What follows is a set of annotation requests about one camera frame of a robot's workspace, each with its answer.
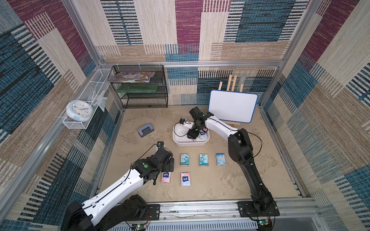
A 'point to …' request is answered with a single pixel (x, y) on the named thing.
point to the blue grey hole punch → (145, 130)
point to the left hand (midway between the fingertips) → (164, 161)
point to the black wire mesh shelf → (144, 100)
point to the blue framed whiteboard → (235, 106)
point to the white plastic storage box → (180, 137)
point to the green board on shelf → (137, 88)
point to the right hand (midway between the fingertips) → (190, 130)
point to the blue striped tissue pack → (220, 159)
